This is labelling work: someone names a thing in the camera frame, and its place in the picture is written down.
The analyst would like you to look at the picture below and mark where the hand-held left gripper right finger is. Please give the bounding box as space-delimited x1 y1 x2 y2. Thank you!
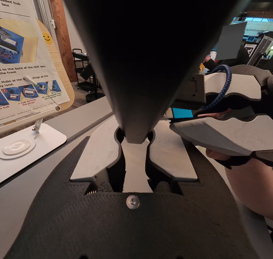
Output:
147 120 198 181

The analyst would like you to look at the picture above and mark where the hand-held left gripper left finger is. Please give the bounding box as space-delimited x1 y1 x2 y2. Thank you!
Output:
70 116 122 181

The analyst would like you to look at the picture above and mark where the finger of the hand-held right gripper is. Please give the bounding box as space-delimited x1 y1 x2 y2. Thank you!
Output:
204 65 273 112
169 113 273 157

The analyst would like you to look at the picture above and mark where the blue braided cable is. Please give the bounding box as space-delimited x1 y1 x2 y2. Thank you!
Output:
165 64 232 120

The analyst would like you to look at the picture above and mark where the black usb hub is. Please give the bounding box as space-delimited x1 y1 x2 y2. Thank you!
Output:
58 0 255 145

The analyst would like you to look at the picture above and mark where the person's right hand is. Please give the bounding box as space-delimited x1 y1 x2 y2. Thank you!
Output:
197 109 273 223

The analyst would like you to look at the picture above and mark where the black white marker sign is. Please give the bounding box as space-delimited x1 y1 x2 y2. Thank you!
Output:
243 42 259 60

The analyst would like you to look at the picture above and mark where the black rolling cart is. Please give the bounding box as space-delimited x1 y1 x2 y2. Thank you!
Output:
72 48 101 93

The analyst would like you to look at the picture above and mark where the instruction poster board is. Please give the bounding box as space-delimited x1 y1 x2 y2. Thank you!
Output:
0 0 75 133

